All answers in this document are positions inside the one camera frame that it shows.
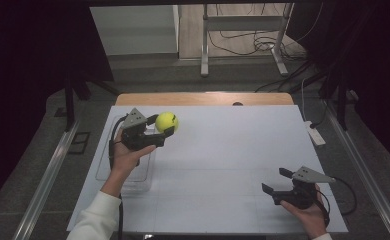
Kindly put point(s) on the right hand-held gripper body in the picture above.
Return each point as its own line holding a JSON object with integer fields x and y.
{"x": 299, "y": 193}

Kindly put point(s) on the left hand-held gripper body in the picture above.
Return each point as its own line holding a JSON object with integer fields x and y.
{"x": 134, "y": 133}

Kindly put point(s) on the yellow tennis ball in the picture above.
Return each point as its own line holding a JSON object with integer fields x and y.
{"x": 166, "y": 122}

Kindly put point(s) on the clear plastic container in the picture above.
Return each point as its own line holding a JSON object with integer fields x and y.
{"x": 139, "y": 173}

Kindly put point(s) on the person's right hand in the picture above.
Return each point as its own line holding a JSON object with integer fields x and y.
{"x": 308, "y": 215}

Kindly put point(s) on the person's left hand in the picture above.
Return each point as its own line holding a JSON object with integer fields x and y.
{"x": 126, "y": 160}

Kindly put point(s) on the white power strip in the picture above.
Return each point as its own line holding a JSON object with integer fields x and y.
{"x": 315, "y": 134}

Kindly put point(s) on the white board sheet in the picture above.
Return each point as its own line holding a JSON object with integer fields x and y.
{"x": 223, "y": 160}

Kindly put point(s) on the black stand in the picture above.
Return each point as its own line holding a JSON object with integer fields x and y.
{"x": 70, "y": 100}

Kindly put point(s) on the white cabinet panel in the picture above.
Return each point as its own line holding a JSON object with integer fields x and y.
{"x": 133, "y": 30}

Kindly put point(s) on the black curtain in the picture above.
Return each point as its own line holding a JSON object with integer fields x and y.
{"x": 23, "y": 66}
{"x": 376, "y": 66}

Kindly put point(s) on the black square floor frame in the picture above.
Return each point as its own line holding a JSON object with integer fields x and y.
{"x": 79, "y": 142}

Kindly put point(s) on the aluminium rail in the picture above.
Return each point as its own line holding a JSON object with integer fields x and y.
{"x": 46, "y": 183}
{"x": 366, "y": 173}

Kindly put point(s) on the white metal desk frame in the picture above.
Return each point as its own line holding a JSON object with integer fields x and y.
{"x": 243, "y": 23}

